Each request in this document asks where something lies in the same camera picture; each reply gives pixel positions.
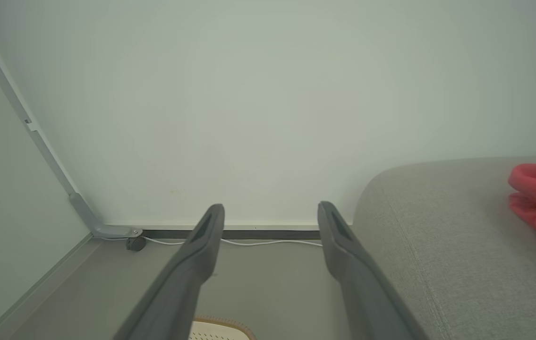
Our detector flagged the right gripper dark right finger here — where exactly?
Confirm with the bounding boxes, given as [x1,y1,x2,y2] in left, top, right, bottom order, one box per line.
[317,201,432,340]

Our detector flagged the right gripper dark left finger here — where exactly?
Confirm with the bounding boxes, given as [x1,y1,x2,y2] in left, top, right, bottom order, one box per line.
[114,204,226,340]

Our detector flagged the grey fabric sofa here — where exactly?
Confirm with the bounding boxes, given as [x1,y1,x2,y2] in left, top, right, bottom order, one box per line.
[352,155,536,340]

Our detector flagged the cream perforated laundry basket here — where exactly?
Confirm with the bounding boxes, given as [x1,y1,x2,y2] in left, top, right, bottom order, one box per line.
[187,315,258,340]

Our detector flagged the grey metal partition foot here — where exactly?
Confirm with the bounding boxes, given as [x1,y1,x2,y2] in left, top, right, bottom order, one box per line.
[69,192,144,238]

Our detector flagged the white floor cable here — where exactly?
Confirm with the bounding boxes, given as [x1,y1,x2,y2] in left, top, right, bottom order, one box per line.
[102,235,323,247]

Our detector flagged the grey aluminium partition frame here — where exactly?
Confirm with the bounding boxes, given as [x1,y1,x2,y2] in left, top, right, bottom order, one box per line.
[0,4,103,340]

